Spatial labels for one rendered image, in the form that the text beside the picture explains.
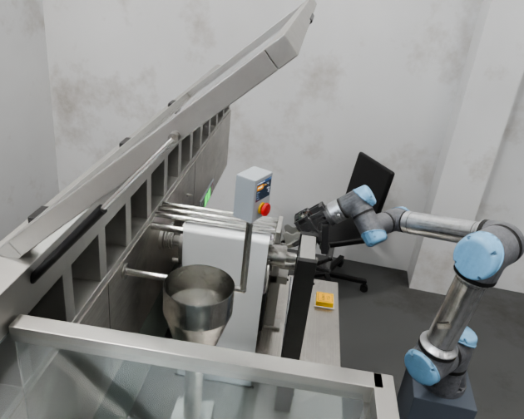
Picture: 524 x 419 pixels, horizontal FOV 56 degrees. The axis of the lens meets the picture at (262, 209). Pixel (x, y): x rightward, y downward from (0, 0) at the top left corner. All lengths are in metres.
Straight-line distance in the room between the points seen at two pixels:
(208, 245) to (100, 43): 2.92
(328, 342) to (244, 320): 0.48
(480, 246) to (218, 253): 0.69
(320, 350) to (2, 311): 1.25
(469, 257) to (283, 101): 2.56
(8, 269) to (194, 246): 0.66
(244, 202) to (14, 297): 0.47
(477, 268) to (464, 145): 2.23
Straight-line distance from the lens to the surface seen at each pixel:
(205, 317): 0.94
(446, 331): 1.54
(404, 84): 3.66
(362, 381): 0.73
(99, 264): 1.10
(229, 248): 1.36
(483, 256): 1.37
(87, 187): 0.74
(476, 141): 3.56
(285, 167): 3.86
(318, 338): 1.88
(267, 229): 1.35
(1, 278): 0.81
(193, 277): 1.06
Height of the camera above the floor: 2.10
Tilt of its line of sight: 26 degrees down
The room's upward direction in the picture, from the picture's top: 7 degrees clockwise
